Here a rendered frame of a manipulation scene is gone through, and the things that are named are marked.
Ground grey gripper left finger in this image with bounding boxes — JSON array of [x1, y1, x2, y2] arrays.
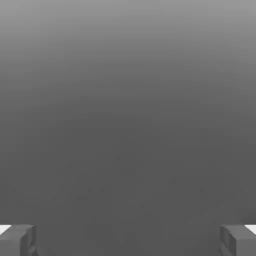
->
[[0, 224, 38, 256]]

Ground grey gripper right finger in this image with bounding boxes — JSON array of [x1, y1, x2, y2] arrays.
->
[[218, 224, 256, 256]]

